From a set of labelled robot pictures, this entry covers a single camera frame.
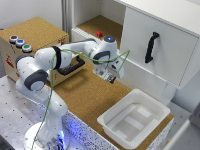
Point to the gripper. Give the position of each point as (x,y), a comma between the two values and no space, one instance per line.
(116,68)

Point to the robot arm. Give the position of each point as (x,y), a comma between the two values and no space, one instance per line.
(43,58)

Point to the white plastic box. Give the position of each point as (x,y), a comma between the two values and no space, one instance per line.
(133,120)

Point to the wooden drawer box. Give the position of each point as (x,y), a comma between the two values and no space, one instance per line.
(36,30)

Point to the white cabinet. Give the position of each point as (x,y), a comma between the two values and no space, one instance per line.
(146,80)

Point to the white sliding door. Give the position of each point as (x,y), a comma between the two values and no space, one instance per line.
(173,50)

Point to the green button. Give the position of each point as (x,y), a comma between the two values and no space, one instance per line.
(26,47)

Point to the blue button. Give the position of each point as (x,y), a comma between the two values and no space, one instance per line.
(20,42)

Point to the red button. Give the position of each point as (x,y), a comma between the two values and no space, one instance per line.
(13,38)

